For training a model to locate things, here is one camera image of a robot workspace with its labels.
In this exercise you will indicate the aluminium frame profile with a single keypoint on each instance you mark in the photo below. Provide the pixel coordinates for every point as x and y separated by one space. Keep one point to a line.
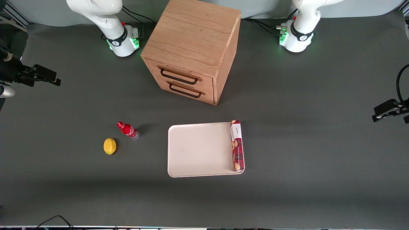
14 14

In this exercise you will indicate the wooden drawer cabinet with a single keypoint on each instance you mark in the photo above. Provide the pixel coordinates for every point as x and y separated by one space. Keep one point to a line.
195 35

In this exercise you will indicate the beige plastic tray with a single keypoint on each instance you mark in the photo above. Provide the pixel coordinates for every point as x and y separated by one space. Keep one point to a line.
199 150

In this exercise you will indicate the red cookie box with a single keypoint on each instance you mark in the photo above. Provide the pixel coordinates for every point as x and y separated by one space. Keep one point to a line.
237 147

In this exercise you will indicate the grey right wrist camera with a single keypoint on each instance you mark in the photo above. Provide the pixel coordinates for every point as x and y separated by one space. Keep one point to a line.
6 92

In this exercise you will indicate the small red coke bottle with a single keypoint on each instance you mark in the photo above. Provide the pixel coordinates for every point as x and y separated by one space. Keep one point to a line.
128 130

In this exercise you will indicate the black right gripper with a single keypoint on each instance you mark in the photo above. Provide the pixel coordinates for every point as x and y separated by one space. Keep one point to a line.
10 72

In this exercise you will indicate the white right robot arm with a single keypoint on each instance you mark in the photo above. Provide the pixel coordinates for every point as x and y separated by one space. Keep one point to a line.
108 19

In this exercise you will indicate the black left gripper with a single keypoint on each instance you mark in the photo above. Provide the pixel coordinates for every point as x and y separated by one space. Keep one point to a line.
403 109

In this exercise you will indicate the yellow lemon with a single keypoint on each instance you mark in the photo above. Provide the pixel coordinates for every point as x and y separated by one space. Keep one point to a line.
110 146

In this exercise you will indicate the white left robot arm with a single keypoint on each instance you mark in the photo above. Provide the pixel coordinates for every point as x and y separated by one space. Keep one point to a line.
302 32

